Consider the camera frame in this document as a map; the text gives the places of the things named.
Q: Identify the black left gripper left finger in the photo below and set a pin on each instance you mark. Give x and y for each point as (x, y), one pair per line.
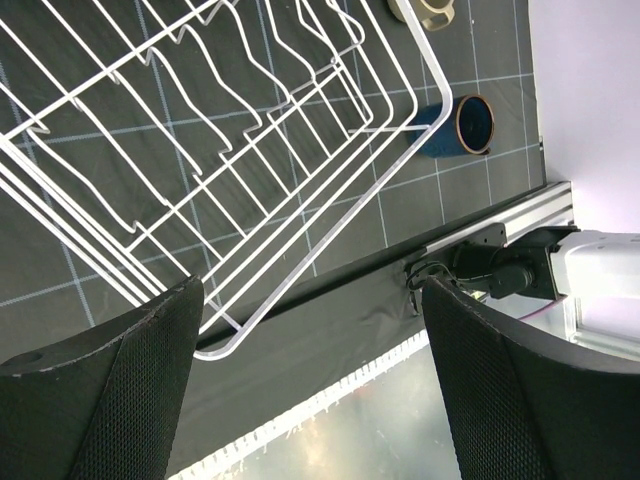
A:
(105, 403)

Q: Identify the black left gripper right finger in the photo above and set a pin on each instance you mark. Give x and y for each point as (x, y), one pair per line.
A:
(524, 404)

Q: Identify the dark blue mug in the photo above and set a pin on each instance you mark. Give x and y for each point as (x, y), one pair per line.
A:
(468, 130)

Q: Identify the small beige cup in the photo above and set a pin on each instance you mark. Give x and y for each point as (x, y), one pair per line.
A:
(434, 15)

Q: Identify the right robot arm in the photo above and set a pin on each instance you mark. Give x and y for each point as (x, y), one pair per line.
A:
(589, 278)

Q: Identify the black grid mat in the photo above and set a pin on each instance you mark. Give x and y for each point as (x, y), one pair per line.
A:
(485, 51)

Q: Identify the white cable duct strip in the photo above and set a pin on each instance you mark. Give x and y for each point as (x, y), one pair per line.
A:
(223, 459)

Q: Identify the aluminium frame rail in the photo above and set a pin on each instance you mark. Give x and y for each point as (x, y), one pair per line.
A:
(551, 205)

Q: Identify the white wire dish rack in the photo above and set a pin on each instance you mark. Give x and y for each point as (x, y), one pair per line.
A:
(234, 141)

